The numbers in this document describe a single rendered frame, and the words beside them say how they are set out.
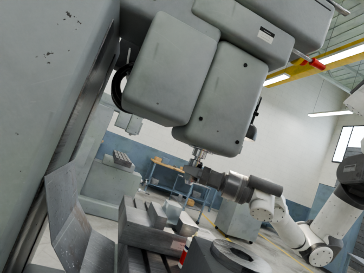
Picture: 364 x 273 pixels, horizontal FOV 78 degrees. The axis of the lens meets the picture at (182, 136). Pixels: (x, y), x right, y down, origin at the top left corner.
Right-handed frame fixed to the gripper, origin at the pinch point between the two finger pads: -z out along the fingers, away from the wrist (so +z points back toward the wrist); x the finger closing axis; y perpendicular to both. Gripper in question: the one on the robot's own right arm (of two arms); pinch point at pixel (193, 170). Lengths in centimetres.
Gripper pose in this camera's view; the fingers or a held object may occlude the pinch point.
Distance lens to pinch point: 74.1
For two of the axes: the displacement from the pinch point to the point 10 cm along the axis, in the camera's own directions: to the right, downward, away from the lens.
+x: -1.4, -1.4, -9.8
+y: -3.5, 9.3, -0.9
